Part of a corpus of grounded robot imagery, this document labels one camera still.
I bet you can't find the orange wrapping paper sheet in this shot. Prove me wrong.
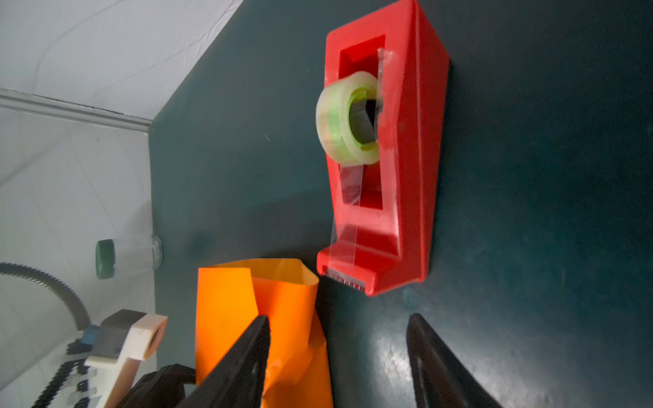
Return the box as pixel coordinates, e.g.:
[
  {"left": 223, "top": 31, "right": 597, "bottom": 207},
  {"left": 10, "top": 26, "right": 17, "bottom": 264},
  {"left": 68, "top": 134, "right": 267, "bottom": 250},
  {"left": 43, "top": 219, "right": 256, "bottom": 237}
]
[{"left": 196, "top": 258, "right": 333, "bottom": 407}]

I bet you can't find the green table mat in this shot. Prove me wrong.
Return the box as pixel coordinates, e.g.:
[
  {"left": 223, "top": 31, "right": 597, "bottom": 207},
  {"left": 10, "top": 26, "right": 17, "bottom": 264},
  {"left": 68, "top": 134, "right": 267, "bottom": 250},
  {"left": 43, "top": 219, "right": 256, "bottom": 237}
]
[{"left": 149, "top": 1, "right": 652, "bottom": 407}]

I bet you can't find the green lidded glass jar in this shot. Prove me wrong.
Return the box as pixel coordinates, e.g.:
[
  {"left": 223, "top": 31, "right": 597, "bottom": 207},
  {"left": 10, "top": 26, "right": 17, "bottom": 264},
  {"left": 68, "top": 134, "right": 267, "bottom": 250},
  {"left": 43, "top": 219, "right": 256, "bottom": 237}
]
[{"left": 95, "top": 235, "right": 163, "bottom": 280}]

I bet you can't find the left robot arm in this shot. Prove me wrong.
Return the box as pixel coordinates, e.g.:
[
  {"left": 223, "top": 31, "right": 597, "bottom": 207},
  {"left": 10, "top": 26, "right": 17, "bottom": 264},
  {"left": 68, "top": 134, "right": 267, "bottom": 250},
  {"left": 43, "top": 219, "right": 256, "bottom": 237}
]
[{"left": 1, "top": 261, "right": 159, "bottom": 407}]

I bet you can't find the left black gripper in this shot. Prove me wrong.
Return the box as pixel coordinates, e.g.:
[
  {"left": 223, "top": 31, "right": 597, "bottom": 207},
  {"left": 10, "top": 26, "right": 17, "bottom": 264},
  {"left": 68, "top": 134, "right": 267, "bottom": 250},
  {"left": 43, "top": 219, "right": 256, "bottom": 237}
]
[{"left": 117, "top": 364, "right": 196, "bottom": 408}]

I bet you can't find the red tape dispenser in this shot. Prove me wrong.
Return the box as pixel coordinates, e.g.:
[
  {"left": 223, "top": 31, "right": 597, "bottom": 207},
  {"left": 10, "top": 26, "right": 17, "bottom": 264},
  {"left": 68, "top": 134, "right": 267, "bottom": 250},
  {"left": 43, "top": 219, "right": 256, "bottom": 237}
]
[{"left": 316, "top": 1, "right": 450, "bottom": 296}]

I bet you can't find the clear tape roll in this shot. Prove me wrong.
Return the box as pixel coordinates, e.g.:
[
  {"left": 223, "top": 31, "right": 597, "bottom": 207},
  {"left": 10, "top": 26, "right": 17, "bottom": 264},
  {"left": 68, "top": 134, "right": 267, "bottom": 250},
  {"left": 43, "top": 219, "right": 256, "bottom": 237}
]
[{"left": 316, "top": 71, "right": 379, "bottom": 167}]

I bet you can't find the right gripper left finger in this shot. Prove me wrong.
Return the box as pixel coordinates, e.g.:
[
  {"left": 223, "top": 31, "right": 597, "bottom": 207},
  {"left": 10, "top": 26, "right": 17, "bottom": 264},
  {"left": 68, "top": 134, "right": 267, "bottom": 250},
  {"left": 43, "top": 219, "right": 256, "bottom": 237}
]
[{"left": 178, "top": 316, "right": 270, "bottom": 408}]

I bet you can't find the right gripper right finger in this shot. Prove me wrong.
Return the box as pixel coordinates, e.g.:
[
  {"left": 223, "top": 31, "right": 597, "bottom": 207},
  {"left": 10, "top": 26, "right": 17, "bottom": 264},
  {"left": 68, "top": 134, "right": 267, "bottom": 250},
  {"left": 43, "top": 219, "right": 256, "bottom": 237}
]
[{"left": 406, "top": 314, "right": 500, "bottom": 407}]

